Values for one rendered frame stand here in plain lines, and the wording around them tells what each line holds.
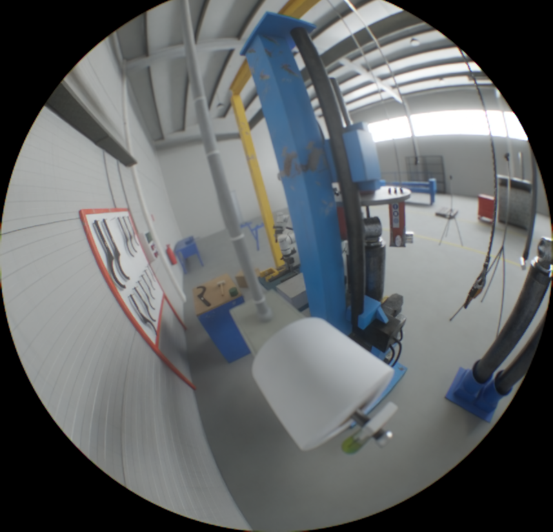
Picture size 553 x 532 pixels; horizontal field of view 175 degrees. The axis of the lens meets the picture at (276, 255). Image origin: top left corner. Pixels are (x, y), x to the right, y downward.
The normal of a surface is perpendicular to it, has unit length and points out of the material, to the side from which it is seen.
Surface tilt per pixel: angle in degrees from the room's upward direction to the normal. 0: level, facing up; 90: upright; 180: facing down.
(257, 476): 0
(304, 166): 90
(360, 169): 90
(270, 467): 0
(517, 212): 90
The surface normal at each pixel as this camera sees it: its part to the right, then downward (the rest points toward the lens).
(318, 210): 0.47, 0.24
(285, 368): -0.59, -0.63
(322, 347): -0.07, -0.95
